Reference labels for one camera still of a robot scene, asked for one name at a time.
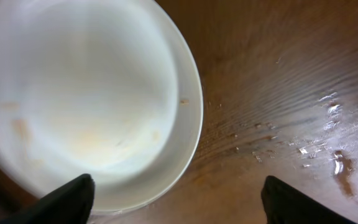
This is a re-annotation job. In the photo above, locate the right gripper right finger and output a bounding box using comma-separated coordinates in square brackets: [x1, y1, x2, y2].
[261, 175, 355, 224]

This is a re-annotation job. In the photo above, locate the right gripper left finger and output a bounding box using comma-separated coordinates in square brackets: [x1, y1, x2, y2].
[0, 174, 95, 224]

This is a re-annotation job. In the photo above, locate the white plate top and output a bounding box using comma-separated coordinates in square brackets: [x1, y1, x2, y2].
[0, 0, 203, 213]

